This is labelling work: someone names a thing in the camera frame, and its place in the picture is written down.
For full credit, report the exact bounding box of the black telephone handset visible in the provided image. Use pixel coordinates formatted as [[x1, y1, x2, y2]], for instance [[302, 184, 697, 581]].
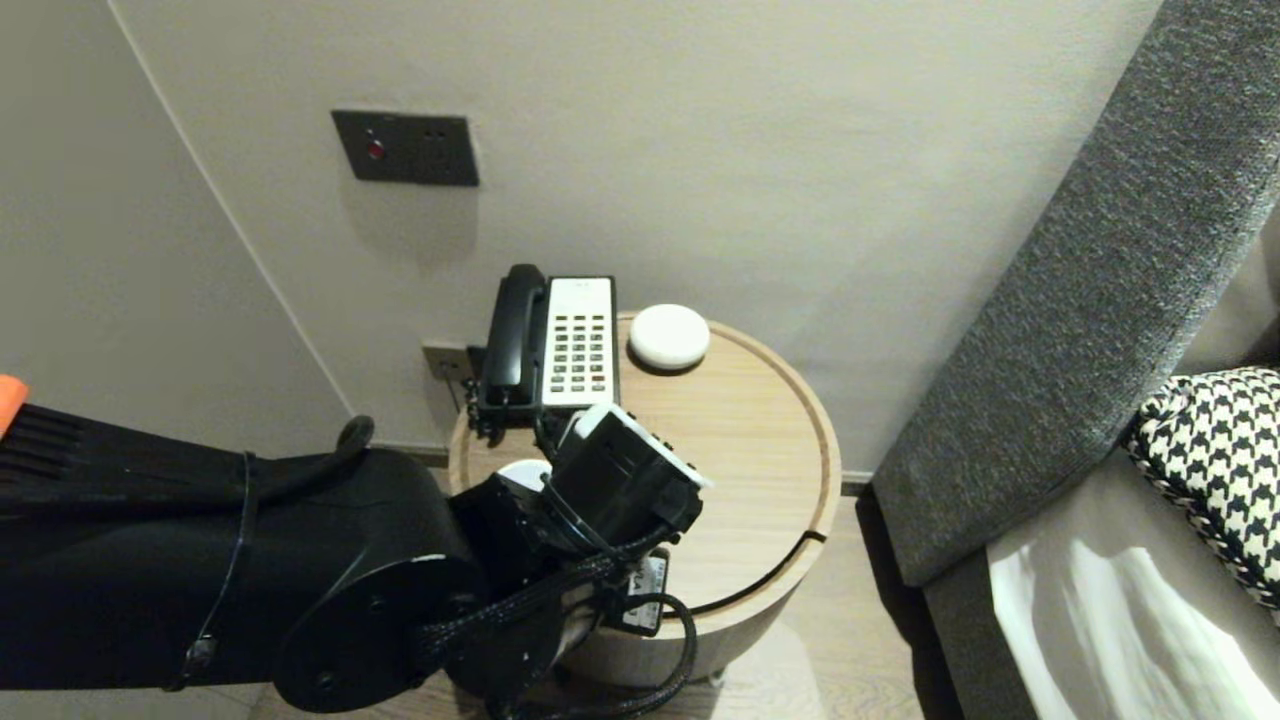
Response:
[[483, 264, 549, 406]]

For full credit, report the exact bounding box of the dark wall switch panel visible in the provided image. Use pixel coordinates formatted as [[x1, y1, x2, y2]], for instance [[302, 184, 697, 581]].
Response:
[[332, 109, 480, 188]]

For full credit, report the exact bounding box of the black and white desk telephone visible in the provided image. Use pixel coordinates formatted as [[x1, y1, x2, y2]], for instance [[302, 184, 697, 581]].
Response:
[[478, 276, 622, 421]]

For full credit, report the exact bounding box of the round wooden side table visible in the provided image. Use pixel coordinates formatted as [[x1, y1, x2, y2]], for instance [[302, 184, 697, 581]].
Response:
[[447, 312, 843, 691]]

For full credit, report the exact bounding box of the white bed sheet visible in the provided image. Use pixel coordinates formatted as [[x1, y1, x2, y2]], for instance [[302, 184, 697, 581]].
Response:
[[985, 440, 1280, 720]]

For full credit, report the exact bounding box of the black white houndstooth pillow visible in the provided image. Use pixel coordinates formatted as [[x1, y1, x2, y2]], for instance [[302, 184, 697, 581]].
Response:
[[1125, 367, 1280, 611]]

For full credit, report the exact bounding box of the beige wall data socket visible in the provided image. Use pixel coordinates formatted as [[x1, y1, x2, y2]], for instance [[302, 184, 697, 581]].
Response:
[[421, 342, 473, 385]]

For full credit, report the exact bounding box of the white round jar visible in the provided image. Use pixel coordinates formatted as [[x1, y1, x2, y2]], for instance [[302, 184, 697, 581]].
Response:
[[497, 458, 553, 493]]

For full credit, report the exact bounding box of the flat white round puck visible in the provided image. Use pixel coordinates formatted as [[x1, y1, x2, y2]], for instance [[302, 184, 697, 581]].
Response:
[[628, 304, 712, 373]]

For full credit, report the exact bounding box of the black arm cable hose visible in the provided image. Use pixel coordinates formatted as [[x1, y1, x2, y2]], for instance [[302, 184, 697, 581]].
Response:
[[250, 415, 376, 501]]

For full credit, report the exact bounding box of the grey fabric headboard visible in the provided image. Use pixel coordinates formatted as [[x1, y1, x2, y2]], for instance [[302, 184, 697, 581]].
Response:
[[872, 0, 1280, 588]]

